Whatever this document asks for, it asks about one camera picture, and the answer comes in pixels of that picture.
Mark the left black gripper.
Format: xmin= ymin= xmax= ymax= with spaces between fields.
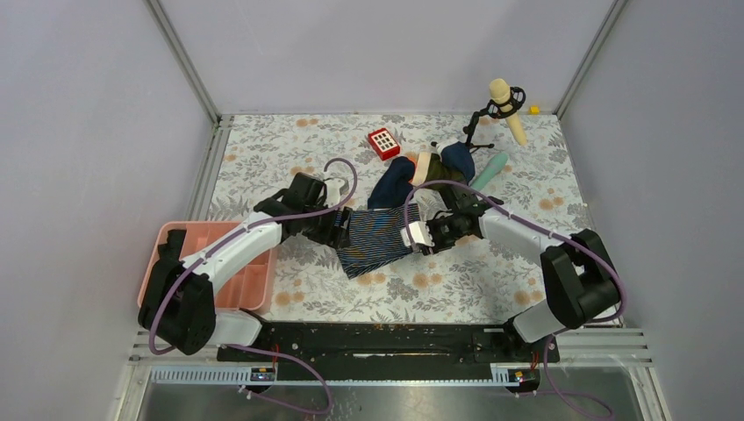
xmin=304 ymin=198 xmax=352 ymax=249

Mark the navy striped underwear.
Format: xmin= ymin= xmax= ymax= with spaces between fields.
xmin=337 ymin=206 xmax=412 ymax=279

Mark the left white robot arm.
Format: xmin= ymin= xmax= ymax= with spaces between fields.
xmin=138 ymin=173 xmax=357 ymax=360

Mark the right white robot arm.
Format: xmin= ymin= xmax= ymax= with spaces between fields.
xmin=402 ymin=195 xmax=623 ymax=361

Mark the olive and beige garment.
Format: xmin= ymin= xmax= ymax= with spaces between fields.
xmin=411 ymin=152 xmax=466 ymax=187

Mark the mint green tube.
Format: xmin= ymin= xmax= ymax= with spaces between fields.
xmin=469 ymin=153 xmax=509 ymax=191

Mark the solid navy blue garment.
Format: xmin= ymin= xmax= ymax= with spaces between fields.
xmin=367 ymin=139 xmax=476 ymax=210

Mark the red grid box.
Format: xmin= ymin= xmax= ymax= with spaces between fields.
xmin=367 ymin=128 xmax=401 ymax=161

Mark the pink compartment tray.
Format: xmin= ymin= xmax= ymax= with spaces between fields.
xmin=137 ymin=221 xmax=278 ymax=314

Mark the beige microphone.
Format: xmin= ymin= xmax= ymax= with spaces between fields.
xmin=489 ymin=78 xmax=527 ymax=146

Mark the black item in tray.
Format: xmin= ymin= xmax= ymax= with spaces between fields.
xmin=157 ymin=229 xmax=187 ymax=260

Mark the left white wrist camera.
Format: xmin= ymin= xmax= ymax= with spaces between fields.
xmin=324 ymin=177 xmax=350 ymax=208

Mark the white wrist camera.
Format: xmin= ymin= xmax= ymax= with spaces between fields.
xmin=324 ymin=177 xmax=350 ymax=208
xmin=401 ymin=221 xmax=434 ymax=252

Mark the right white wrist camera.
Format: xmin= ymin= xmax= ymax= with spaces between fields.
xmin=401 ymin=221 xmax=434 ymax=252

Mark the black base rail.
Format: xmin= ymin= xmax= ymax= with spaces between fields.
xmin=217 ymin=321 xmax=560 ymax=381

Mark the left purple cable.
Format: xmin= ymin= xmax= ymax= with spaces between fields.
xmin=148 ymin=158 xmax=359 ymax=417

